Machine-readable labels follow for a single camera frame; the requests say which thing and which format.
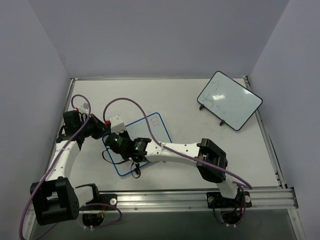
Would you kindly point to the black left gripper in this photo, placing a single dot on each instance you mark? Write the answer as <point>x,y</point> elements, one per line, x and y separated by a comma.
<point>99,127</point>

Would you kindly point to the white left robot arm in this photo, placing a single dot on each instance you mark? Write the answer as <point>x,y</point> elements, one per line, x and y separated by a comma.
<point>54,199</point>

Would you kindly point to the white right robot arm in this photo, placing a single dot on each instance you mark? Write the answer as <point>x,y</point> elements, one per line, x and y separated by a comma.
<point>209,159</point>

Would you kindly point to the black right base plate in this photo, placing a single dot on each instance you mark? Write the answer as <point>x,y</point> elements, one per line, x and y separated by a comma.
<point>216,201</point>

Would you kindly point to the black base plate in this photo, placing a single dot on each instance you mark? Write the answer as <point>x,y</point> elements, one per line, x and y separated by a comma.
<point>216,201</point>
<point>108,198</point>

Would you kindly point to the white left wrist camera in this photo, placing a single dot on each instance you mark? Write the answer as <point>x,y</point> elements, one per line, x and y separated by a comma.
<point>84,109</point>

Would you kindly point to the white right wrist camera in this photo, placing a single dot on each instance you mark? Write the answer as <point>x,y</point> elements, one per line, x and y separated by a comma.
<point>116,124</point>

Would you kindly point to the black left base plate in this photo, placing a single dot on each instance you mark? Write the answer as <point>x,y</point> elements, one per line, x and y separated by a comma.
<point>108,198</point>

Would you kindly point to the aluminium mounting rail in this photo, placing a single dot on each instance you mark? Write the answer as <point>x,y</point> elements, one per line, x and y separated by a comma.
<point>192,201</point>

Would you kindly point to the black framed whiteboard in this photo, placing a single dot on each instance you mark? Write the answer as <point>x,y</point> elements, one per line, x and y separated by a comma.
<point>228,100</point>

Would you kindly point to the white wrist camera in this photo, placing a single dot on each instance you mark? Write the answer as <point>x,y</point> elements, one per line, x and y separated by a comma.
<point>84,109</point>
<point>116,124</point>

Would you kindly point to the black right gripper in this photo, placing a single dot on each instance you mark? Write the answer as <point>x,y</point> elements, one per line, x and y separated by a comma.
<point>128,145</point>

